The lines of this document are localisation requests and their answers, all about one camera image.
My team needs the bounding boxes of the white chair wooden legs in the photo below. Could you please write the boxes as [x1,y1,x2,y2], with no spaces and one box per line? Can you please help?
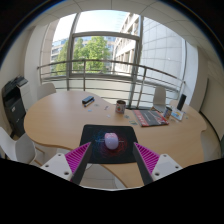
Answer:
[0,126,46,166]

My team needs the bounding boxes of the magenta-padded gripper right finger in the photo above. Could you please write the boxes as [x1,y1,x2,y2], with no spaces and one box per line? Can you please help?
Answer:
[132,142,184,186]

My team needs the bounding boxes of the printed mug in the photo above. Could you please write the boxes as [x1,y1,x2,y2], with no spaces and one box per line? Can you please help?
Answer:
[162,105,173,120]
[115,99,127,115]

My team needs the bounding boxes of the black office printer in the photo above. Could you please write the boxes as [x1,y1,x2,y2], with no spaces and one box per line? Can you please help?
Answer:
[1,75,34,138]

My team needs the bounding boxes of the green tree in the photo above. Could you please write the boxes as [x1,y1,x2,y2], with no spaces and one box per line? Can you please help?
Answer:
[54,35,112,74]

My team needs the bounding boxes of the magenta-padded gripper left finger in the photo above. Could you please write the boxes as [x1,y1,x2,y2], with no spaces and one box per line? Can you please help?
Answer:
[40,142,93,186]

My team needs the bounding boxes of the black and blue stapler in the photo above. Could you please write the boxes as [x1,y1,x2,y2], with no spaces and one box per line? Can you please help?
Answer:
[81,95,96,108]

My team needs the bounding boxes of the metal balcony railing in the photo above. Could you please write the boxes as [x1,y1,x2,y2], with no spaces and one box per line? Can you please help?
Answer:
[36,59,186,109]

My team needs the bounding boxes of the white illustrated booklet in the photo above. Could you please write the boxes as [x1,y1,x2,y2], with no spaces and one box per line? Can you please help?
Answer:
[170,109,185,122]

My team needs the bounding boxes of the black mouse pad red print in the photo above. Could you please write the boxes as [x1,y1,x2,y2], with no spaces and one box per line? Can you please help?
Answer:
[79,124,139,165]

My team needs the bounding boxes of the red and blue magazine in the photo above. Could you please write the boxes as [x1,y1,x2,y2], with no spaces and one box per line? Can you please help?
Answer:
[133,109,170,128]

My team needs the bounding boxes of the lilac computer mouse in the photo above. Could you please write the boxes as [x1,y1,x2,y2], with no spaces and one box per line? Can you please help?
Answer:
[104,132,120,151]

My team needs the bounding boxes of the black cylindrical speaker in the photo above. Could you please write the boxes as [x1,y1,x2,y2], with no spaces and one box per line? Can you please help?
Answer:
[176,93,188,112]

